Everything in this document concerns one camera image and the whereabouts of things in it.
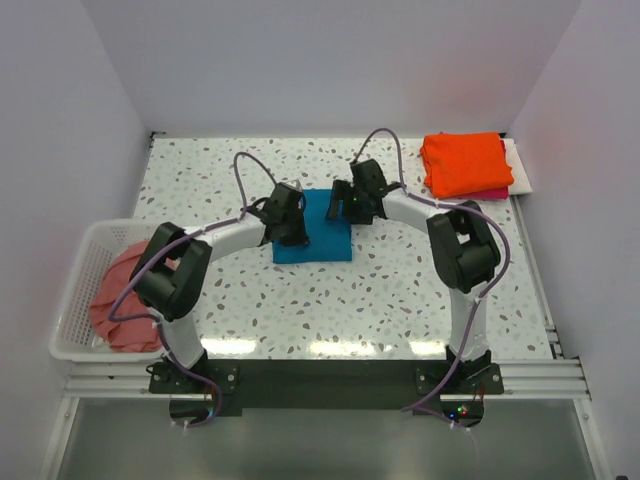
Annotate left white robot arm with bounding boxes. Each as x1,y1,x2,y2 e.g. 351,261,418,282
131,182,309,392

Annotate aluminium frame rails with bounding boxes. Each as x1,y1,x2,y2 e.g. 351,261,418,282
63,359,591,400

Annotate folded white t shirt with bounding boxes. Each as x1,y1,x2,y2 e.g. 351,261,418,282
502,138,533,196

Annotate pink t shirt in basket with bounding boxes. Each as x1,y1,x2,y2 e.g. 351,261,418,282
88,241,161,353

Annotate folded magenta t shirt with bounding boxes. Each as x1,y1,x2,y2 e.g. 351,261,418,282
472,133,514,200

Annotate folded orange t shirt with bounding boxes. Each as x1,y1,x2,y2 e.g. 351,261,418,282
418,130,516,200

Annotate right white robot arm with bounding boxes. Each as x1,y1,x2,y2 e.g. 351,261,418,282
326,159,501,393

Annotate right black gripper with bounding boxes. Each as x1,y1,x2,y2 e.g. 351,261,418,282
325,180,372,226

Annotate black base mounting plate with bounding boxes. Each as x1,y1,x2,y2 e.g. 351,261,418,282
148,357,505,419

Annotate blue t shirt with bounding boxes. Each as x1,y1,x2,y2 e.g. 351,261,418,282
272,189,353,265

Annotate white plastic laundry basket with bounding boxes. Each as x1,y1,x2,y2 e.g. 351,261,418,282
49,219,160,363

